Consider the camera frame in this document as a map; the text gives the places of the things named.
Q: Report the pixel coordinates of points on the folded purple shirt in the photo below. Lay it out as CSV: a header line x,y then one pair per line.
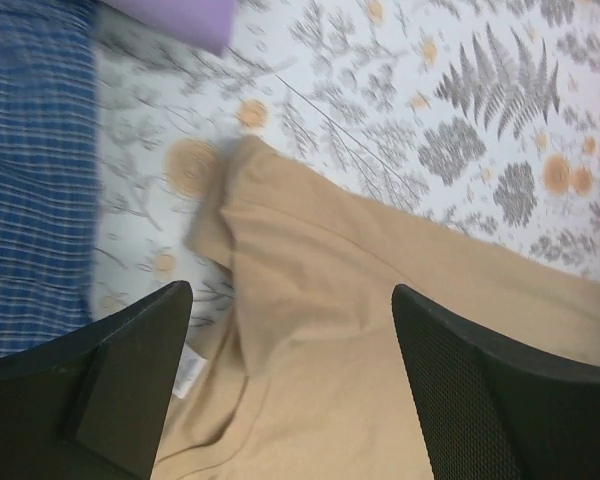
x,y
203,24

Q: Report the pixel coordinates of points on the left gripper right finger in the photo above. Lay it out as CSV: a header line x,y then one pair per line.
x,y
491,407

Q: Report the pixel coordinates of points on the floral table cloth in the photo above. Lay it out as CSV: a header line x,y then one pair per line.
x,y
483,116

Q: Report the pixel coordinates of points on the tan t shirt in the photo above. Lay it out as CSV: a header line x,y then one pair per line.
x,y
304,377

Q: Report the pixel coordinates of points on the folded blue checked shirt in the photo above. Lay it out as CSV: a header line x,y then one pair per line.
x,y
49,182

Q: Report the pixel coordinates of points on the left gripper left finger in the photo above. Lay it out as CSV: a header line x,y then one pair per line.
x,y
92,404

